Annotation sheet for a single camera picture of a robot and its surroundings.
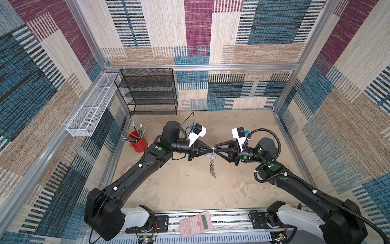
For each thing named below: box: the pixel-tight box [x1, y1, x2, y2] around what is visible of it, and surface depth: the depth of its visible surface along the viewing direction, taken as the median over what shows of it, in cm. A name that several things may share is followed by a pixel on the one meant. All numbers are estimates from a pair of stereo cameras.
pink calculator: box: [179, 210, 214, 238], surface depth 73 cm
